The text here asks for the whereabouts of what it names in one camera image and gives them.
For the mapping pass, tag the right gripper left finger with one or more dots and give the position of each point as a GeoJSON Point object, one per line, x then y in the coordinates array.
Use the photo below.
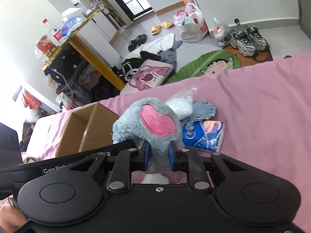
{"type": "Point", "coordinates": [127, 162]}

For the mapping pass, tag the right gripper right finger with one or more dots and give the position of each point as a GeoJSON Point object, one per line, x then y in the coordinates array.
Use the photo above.
{"type": "Point", "coordinates": [191, 163]}

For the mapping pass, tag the white soft item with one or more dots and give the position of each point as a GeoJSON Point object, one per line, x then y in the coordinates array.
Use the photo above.
{"type": "Point", "coordinates": [155, 179]}

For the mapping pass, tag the blue tissue pack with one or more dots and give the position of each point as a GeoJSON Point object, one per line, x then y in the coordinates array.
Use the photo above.
{"type": "Point", "coordinates": [70, 25]}
{"type": "Point", "coordinates": [205, 135]}

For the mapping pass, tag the grey pink plush toy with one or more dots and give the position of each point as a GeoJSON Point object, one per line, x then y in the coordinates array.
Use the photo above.
{"type": "Point", "coordinates": [150, 120]}

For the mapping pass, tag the blue knitted coaster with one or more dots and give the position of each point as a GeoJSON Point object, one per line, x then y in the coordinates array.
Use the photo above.
{"type": "Point", "coordinates": [201, 110]}

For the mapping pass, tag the clear bag white filling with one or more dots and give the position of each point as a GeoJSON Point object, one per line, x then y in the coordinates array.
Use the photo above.
{"type": "Point", "coordinates": [182, 102]}

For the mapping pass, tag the person left hand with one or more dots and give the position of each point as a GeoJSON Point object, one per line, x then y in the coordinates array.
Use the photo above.
{"type": "Point", "coordinates": [11, 217]}

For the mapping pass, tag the cardboard box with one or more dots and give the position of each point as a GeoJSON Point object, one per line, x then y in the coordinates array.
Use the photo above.
{"type": "Point", "coordinates": [88, 127]}

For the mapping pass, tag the gold edged side table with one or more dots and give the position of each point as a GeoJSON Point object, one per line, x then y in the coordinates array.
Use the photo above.
{"type": "Point", "coordinates": [95, 49]}

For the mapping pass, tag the pink bear cushion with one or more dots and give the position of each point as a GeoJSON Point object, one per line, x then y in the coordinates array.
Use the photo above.
{"type": "Point", "coordinates": [149, 75]}

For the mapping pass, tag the black white hoodie on floor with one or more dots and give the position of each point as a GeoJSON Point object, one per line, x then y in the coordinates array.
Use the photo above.
{"type": "Point", "coordinates": [128, 68]}

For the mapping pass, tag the pink bed sheet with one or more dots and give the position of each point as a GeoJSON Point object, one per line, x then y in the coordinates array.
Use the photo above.
{"type": "Point", "coordinates": [266, 110]}

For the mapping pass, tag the grey clothing on floor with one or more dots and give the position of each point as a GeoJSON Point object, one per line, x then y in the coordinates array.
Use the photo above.
{"type": "Point", "coordinates": [169, 56]}

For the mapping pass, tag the green leaf cartoon rug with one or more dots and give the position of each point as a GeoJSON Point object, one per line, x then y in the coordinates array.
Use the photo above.
{"type": "Point", "coordinates": [209, 63]}

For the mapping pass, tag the black polka dot bag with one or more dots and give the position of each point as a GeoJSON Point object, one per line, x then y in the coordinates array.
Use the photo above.
{"type": "Point", "coordinates": [63, 67]}

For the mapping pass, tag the white towel on floor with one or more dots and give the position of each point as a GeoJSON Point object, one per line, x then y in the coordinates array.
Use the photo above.
{"type": "Point", "coordinates": [161, 44]}

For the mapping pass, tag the red snack bag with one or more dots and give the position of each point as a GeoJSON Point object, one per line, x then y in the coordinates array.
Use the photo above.
{"type": "Point", "coordinates": [45, 47]}

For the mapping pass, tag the white red plastic bag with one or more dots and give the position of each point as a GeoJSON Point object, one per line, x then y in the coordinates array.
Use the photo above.
{"type": "Point", "coordinates": [191, 24]}

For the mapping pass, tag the clear plastic trash bag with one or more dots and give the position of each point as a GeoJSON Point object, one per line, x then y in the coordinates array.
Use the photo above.
{"type": "Point", "coordinates": [220, 35]}

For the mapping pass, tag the yellow slipper near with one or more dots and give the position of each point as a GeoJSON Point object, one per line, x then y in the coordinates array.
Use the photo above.
{"type": "Point", "coordinates": [155, 30]}

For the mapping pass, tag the left grey sneaker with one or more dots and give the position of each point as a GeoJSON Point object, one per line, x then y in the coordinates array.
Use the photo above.
{"type": "Point", "coordinates": [240, 41]}

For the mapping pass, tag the grey sneaker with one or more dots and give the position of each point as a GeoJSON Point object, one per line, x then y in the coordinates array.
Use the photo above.
{"type": "Point", "coordinates": [256, 38]}
{"type": "Point", "coordinates": [240, 41]}

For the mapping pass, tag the right grey sneaker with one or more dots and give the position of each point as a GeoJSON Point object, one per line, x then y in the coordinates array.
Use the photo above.
{"type": "Point", "coordinates": [256, 38]}

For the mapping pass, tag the clear water bottle red label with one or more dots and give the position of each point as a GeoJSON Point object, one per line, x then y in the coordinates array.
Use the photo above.
{"type": "Point", "coordinates": [53, 29]}

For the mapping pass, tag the blue tissue pack on table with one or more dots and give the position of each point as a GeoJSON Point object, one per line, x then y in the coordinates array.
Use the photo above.
{"type": "Point", "coordinates": [70, 25]}

